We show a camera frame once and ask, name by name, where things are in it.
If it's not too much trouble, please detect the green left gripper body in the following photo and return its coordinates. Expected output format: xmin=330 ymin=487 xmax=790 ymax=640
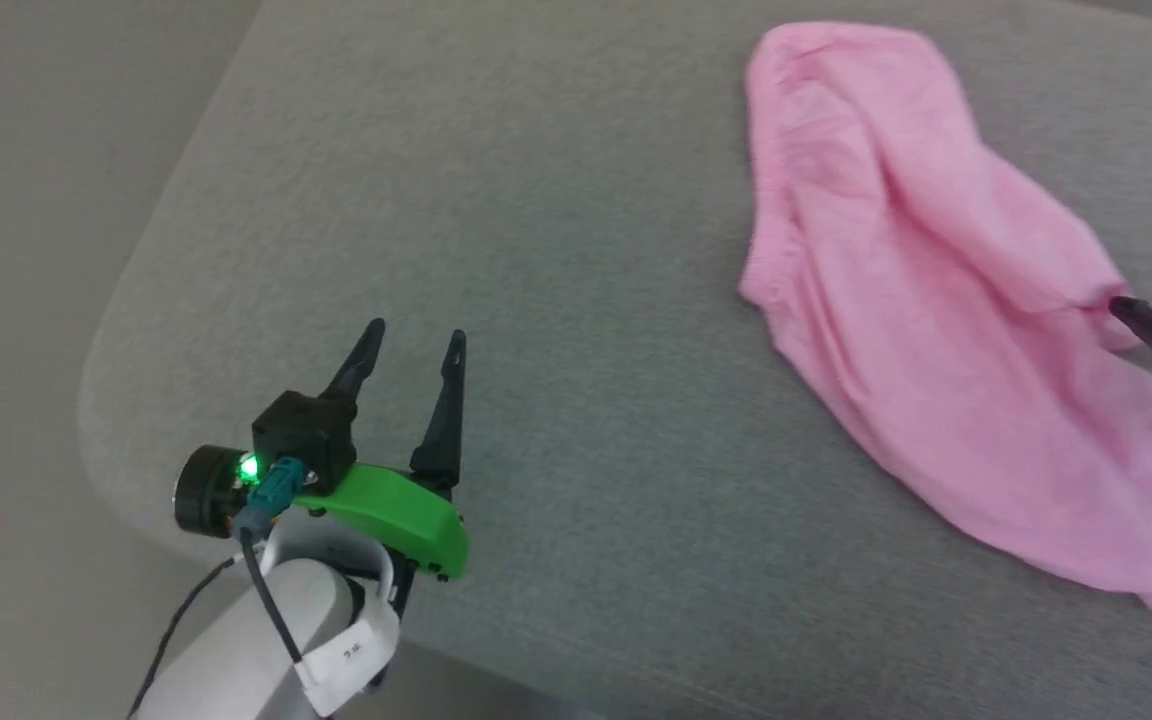
xmin=173 ymin=444 xmax=471 ymax=583

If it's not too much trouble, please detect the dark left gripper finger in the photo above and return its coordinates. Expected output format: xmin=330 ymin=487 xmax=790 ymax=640
xmin=319 ymin=318 xmax=387 ymax=406
xmin=408 ymin=330 xmax=468 ymax=491

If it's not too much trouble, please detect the pink garment with white label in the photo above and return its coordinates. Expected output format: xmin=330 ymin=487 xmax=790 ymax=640
xmin=738 ymin=22 xmax=1152 ymax=611

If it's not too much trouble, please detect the grey fabric sofa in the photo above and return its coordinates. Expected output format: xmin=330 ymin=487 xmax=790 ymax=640
xmin=76 ymin=0 xmax=1152 ymax=720

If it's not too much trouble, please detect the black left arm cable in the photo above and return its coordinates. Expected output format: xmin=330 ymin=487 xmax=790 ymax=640
xmin=126 ymin=458 xmax=309 ymax=720

